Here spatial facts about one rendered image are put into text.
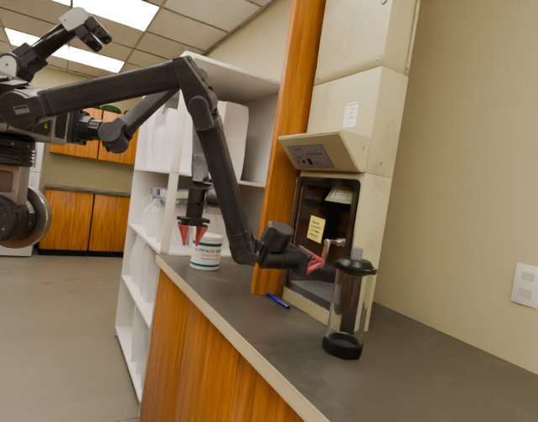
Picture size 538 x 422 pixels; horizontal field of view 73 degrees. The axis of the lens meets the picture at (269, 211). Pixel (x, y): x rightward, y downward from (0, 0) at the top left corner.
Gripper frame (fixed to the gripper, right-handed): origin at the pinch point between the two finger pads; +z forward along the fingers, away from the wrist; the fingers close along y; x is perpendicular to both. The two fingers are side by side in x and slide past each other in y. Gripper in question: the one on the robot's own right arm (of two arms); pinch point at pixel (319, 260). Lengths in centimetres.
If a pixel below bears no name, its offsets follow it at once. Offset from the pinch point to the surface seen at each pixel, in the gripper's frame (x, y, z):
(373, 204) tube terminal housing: -19.5, -3.3, 10.9
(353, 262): -6.1, -16.5, -4.2
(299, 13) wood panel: -76, 43, -2
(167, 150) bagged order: -13, 141, -13
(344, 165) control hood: -28.5, 2.8, 1.8
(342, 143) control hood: -33.9, 0.1, -3.5
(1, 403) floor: 136, 125, -77
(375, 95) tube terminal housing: -49.4, 1.9, 5.1
